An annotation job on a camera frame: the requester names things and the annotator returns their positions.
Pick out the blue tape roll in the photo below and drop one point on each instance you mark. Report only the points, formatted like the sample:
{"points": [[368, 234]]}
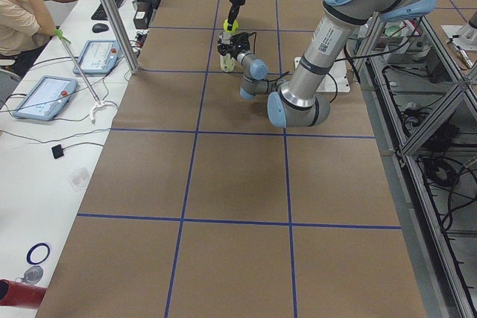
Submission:
{"points": [[38, 253]]}

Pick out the aluminium frame rack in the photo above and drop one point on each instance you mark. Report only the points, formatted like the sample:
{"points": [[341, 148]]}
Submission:
{"points": [[419, 85]]}

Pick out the aluminium frame post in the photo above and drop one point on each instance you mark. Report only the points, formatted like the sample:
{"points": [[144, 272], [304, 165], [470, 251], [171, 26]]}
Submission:
{"points": [[120, 33]]}

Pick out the black box with label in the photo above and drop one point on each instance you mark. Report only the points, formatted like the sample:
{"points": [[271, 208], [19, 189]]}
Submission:
{"points": [[145, 10]]}

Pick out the reacher grabber stick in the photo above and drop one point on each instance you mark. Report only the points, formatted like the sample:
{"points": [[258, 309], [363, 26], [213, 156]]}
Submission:
{"points": [[99, 103]]}

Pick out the seated person beige shirt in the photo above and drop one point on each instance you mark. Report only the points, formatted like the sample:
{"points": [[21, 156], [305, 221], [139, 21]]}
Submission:
{"points": [[26, 28]]}

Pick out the small black square device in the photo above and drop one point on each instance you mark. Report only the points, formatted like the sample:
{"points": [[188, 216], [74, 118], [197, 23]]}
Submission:
{"points": [[57, 151]]}

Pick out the yellow tennis ball number three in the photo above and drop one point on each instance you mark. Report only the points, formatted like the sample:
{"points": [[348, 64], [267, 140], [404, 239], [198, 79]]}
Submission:
{"points": [[230, 27]]}

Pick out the far blue teach pendant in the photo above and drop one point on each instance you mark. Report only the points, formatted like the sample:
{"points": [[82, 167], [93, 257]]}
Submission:
{"points": [[99, 57]]}

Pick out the black computer mouse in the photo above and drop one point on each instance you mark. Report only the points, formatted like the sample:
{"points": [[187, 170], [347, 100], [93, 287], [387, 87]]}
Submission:
{"points": [[99, 28]]}

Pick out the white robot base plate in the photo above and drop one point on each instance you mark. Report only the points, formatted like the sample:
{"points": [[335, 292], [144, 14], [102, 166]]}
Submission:
{"points": [[336, 80]]}

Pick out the silver round lid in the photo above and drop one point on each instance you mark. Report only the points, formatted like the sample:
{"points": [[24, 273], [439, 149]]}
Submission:
{"points": [[33, 275]]}

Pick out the red cylinder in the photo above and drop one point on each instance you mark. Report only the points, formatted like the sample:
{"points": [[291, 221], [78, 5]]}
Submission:
{"points": [[16, 294]]}

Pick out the near blue teach pendant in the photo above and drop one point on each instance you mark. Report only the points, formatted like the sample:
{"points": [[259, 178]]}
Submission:
{"points": [[47, 98]]}

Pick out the blue teach pendant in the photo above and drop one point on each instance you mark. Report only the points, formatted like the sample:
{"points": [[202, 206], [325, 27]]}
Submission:
{"points": [[47, 98], [99, 57]]}

